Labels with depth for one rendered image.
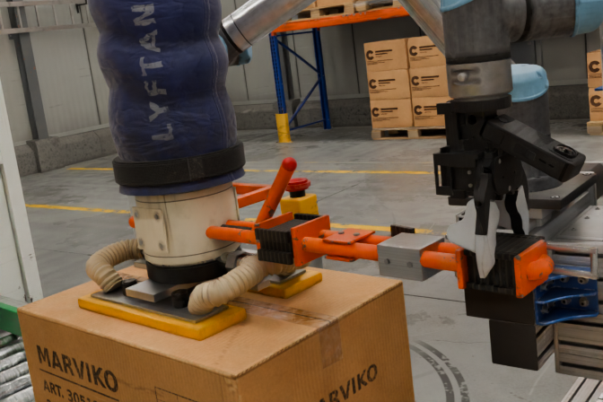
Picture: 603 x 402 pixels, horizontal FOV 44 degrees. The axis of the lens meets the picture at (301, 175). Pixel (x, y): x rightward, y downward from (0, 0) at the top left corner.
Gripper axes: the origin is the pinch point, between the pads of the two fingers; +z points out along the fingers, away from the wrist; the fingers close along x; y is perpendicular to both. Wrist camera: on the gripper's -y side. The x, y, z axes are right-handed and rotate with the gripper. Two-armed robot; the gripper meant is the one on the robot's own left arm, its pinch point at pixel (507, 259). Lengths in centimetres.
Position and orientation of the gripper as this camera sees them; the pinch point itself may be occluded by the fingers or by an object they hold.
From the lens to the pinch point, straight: 94.8
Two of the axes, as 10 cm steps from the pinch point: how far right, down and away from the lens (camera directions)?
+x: -6.6, 2.1, -7.2
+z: 1.1, 9.8, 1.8
